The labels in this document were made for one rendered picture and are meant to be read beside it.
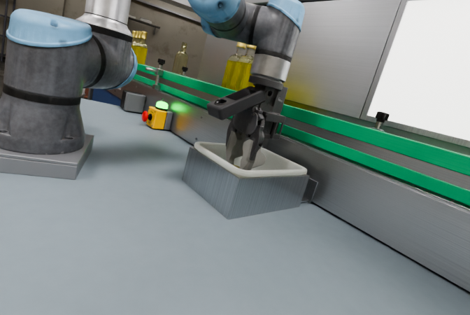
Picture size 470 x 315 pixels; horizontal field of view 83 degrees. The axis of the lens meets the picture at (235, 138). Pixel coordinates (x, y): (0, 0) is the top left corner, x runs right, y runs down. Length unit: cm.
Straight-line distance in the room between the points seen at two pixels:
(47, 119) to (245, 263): 40
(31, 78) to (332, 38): 79
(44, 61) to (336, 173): 61
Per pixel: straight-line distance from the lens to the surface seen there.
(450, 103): 79
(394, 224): 63
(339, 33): 94
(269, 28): 54
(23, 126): 55
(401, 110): 81
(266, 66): 52
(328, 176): 67
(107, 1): 66
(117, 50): 65
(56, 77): 54
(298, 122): 74
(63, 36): 54
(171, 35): 1024
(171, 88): 112
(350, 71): 88
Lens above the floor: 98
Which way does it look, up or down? 11 degrees down
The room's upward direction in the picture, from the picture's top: 15 degrees clockwise
